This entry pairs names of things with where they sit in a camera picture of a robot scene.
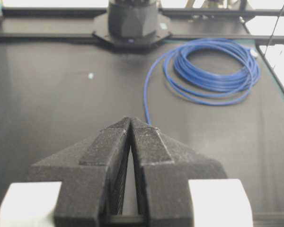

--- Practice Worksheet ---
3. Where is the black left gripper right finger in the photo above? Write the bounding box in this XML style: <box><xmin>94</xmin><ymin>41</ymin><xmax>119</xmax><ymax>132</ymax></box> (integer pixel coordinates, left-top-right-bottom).
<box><xmin>131</xmin><ymin>118</ymin><xmax>227</xmax><ymax>227</ymax></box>

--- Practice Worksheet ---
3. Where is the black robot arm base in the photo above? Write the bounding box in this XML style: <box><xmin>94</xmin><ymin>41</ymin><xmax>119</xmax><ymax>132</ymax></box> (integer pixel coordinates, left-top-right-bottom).
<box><xmin>92</xmin><ymin>0</ymin><xmax>171</xmax><ymax>48</ymax></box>

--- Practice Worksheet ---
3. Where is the thin black hanging cable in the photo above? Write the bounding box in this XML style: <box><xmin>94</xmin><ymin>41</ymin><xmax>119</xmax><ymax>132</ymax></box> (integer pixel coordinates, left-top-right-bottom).
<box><xmin>267</xmin><ymin>0</ymin><xmax>284</xmax><ymax>46</ymax></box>

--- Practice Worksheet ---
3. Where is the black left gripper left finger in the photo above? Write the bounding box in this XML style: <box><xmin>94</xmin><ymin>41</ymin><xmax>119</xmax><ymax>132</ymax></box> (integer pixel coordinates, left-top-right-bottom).
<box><xmin>27</xmin><ymin>117</ymin><xmax>131</xmax><ymax>227</ymax></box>

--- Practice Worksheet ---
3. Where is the black aluminium frame rail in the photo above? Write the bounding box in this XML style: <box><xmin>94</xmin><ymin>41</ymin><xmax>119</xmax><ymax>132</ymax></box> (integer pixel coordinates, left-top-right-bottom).
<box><xmin>0</xmin><ymin>8</ymin><xmax>284</xmax><ymax>48</ymax></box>

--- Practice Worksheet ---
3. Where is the blue LAN cable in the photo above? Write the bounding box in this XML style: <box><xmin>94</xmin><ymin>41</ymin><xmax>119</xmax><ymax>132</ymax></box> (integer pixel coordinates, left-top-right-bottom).
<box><xmin>144</xmin><ymin>38</ymin><xmax>261</xmax><ymax>125</ymax></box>

